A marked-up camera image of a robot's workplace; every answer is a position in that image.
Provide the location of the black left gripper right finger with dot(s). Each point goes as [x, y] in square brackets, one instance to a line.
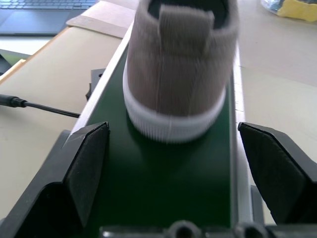
[282, 173]

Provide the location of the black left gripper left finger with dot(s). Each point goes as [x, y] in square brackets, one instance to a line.
[81, 168]

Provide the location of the green conveyor belt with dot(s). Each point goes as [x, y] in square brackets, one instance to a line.
[163, 161]

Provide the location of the black laptop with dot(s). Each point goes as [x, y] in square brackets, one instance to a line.
[37, 15]

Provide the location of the yellow cloth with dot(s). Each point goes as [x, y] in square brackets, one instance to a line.
[301, 10]

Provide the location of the clear plastic bag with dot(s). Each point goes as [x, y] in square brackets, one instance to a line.
[271, 6]

